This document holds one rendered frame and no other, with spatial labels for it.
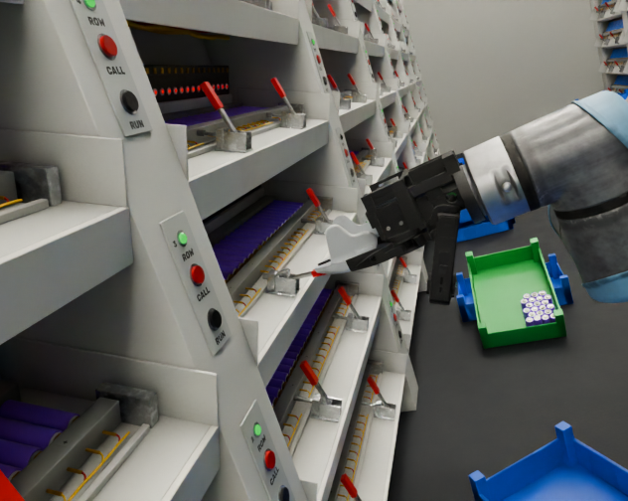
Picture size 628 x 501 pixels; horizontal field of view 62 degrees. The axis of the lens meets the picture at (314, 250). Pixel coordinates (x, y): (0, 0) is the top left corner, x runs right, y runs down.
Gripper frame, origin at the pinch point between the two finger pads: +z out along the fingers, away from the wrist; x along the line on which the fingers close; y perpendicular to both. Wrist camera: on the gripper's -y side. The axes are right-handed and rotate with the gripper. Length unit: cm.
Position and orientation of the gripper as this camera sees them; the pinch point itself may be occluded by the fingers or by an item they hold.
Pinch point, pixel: (328, 268)
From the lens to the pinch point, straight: 66.8
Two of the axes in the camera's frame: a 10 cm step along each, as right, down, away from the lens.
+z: -8.6, 3.7, 3.5
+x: -2.4, 3.2, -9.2
